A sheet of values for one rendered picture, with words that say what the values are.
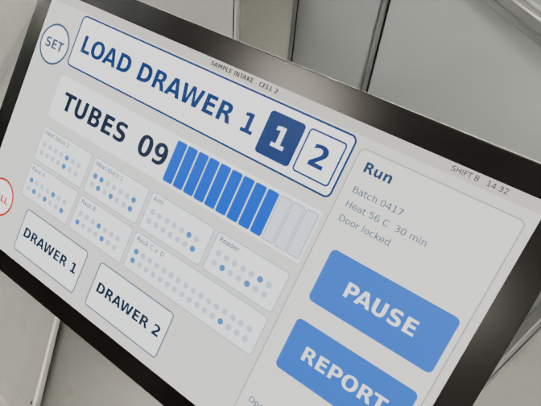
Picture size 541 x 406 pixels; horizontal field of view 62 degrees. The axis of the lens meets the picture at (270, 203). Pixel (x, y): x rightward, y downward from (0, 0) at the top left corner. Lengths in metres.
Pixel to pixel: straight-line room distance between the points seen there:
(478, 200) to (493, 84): 0.83
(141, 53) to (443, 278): 0.32
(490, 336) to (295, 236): 0.15
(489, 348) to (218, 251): 0.21
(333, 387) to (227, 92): 0.25
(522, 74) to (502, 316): 0.80
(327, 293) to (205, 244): 0.11
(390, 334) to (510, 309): 0.08
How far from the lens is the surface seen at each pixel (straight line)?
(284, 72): 0.37
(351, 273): 0.34
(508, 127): 1.11
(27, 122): 0.54
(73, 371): 1.58
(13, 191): 0.54
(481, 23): 1.20
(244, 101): 0.38
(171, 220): 0.40
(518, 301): 0.34
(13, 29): 1.36
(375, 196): 0.33
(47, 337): 1.52
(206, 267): 0.39
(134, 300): 0.44
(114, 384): 1.53
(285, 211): 0.35
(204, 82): 0.40
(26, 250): 0.53
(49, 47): 0.53
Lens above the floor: 1.37
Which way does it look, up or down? 46 degrees down
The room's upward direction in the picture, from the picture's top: 5 degrees clockwise
